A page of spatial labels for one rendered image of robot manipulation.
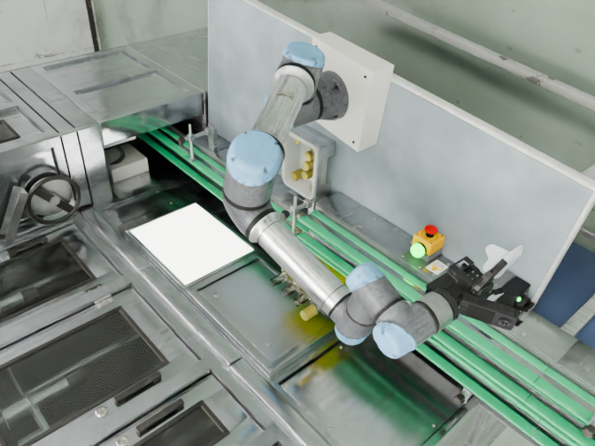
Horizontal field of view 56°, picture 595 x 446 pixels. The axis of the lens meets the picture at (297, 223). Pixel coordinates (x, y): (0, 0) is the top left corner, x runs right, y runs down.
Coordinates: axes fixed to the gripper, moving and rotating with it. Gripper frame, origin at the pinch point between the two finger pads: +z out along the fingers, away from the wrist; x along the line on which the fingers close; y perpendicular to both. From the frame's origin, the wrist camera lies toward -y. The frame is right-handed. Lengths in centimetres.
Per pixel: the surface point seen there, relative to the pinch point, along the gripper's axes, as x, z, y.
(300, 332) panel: 64, -24, 46
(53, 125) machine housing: 37, -60, 162
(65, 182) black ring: 56, -65, 151
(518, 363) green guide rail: 35.0, 6.6, -8.1
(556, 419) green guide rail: 40.7, 5.9, -22.8
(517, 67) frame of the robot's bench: 9, 77, 62
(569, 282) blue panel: 42, 45, 3
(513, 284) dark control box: 28.6, 20.2, 7.4
